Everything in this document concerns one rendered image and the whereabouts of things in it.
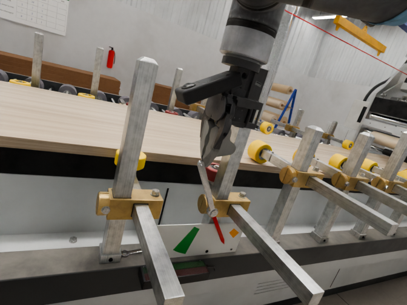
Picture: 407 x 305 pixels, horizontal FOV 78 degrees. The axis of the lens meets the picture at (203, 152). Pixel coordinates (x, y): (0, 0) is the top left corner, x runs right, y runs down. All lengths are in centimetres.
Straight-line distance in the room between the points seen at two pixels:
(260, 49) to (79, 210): 65
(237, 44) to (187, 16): 797
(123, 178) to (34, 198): 33
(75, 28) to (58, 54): 79
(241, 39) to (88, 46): 726
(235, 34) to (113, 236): 48
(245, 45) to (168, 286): 39
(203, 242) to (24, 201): 48
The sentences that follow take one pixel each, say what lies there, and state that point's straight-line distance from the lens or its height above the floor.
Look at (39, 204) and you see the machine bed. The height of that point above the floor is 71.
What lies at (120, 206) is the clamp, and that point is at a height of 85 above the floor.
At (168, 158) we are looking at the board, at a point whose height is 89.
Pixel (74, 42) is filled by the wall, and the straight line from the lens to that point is 762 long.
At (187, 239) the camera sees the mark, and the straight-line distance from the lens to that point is 67.
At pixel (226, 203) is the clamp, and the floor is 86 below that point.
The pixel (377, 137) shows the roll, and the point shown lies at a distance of 329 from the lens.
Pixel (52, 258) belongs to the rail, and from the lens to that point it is 67.
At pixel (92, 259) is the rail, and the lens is 66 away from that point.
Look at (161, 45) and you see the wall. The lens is 807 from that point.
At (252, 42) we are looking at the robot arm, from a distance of 45.
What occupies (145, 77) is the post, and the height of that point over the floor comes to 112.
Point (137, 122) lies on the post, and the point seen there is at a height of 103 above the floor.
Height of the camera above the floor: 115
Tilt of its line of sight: 16 degrees down
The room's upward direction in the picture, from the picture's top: 16 degrees clockwise
